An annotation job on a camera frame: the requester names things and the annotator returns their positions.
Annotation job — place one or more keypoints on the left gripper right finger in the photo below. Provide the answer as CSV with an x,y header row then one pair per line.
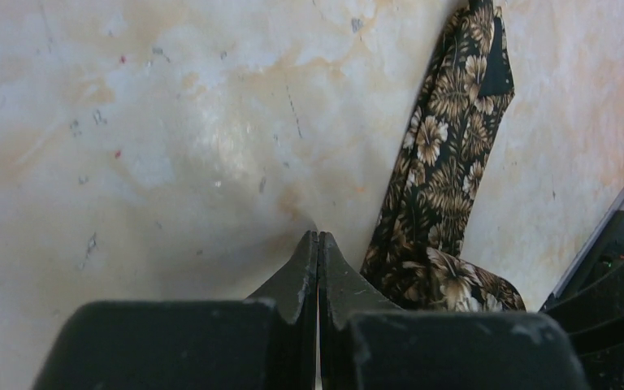
x,y
367,342

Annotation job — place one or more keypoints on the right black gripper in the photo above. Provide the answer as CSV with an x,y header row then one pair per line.
x,y
590,308

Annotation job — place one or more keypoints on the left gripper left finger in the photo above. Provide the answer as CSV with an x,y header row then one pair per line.
x,y
265,341

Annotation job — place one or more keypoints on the brown floral patterned tie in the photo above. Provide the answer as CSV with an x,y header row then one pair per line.
x,y
414,255

